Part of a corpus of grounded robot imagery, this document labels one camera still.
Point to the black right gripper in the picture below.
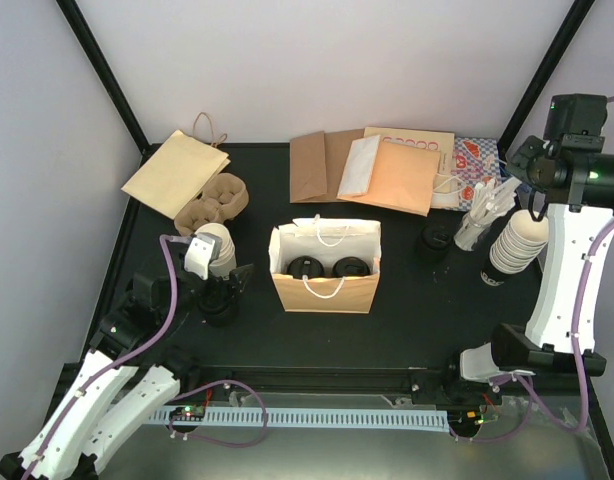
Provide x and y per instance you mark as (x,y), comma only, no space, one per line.
(519,165)

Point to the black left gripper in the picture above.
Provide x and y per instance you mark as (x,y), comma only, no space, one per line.
(234,285)

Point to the orange paper bag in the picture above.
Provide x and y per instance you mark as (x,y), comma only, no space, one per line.
(402,179)
(328,240)

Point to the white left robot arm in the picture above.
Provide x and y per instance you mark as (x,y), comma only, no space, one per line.
(130,370)

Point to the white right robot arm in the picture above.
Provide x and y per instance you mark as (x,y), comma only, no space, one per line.
(568,165)

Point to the stack of white paper cups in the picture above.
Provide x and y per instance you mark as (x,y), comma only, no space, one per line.
(226,260)

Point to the stack of pulp cup carriers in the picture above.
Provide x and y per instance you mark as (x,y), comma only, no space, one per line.
(223,198)

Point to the blue checkered paper bag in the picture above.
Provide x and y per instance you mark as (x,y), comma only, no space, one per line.
(476,160)

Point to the beige bag with red circles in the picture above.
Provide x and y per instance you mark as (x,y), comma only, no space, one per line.
(428,140)

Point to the brown kraft paper bag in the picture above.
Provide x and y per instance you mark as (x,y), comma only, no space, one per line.
(317,162)

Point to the white paper bag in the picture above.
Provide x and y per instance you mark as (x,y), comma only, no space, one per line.
(359,166)

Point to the stack of black cup lids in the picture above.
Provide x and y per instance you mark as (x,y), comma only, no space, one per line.
(433,243)

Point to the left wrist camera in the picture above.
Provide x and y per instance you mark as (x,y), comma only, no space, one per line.
(203,249)

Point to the black frame post right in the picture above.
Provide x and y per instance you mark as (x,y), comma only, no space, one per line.
(563,37)

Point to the black frame post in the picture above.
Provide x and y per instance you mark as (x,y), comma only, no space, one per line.
(563,37)
(86,39)

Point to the tan paper bag with handles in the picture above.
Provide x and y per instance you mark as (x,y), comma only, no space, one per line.
(179,169)

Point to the light blue cable duct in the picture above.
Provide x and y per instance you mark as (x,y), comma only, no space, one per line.
(319,418)

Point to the black frame post left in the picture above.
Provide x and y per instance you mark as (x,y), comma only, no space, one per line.
(86,39)

